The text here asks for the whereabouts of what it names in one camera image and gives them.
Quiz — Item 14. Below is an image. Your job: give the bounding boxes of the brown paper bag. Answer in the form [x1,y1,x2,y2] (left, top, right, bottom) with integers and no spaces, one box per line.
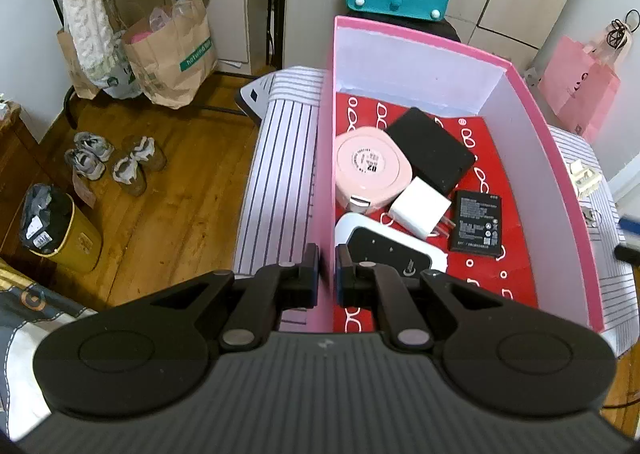
[122,0,217,110]

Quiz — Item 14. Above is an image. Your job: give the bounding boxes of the yellow trash bin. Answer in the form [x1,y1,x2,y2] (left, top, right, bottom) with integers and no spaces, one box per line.
[18,183,103,273]

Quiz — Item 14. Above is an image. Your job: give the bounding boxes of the white usb wall charger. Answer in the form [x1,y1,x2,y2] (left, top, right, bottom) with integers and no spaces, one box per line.
[388,178,451,240]

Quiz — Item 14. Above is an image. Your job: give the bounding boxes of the black phone battery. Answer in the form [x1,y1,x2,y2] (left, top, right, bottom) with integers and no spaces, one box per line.
[449,190,502,258]

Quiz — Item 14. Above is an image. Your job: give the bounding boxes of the black hard suitcase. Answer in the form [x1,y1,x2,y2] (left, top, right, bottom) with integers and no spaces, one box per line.
[347,10,461,43]

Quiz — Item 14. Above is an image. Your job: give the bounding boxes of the silver key bunch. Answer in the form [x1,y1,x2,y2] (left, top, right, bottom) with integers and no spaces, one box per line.
[580,206,601,228]

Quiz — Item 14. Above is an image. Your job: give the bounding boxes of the pink round tape measure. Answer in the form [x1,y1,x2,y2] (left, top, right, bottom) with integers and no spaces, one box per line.
[334,126,413,215]

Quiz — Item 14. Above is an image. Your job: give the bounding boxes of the pink paper shopping bag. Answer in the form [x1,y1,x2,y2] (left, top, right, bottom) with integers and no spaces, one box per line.
[538,32,632,143]

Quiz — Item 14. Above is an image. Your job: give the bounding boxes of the black rectangular power bank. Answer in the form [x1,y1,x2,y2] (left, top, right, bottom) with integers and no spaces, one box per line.
[385,108,475,196]

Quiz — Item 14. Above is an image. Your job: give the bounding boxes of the white black wifi router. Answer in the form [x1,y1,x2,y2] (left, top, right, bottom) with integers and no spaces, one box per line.
[334,213,448,279]

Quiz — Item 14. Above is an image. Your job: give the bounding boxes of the pink cardboard storage box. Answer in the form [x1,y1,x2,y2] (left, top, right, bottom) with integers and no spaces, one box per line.
[309,16,604,332]

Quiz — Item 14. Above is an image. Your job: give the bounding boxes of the striped white tablecloth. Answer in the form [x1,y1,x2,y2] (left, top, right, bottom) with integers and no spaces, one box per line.
[233,66,639,356]

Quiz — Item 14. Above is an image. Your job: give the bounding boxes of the cream yellow hair claw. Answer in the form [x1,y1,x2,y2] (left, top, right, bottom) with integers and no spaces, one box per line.
[568,159,603,200]

